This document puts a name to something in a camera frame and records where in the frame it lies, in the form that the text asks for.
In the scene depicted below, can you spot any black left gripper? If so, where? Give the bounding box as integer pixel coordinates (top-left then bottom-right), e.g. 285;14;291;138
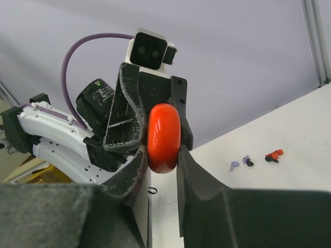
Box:
103;62;193;154

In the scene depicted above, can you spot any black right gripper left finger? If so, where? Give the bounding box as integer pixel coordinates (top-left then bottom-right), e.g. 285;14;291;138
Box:
1;145;148;247

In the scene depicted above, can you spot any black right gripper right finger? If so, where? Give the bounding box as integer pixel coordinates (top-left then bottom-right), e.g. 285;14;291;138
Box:
176;146;330;247

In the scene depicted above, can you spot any orange charging case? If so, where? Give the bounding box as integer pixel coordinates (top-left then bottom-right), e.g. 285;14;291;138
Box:
147;103;181;174

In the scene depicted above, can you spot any orange earbud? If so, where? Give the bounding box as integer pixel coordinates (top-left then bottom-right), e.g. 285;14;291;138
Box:
266;149;283;159

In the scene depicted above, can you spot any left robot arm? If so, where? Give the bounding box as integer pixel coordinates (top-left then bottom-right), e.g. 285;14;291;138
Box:
2;63;193;184

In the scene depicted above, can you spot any lilac earbud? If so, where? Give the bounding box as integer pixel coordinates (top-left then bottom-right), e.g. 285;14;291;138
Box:
242;155;249;164
229;161;239;172

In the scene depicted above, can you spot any black earbud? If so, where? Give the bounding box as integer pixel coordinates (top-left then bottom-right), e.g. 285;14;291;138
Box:
247;160;254;166
265;156;279;163

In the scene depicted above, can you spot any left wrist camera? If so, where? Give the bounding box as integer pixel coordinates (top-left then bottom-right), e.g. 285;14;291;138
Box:
125;28;178;79

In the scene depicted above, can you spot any aluminium frame post left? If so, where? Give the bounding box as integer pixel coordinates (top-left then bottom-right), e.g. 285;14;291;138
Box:
301;0;330;88

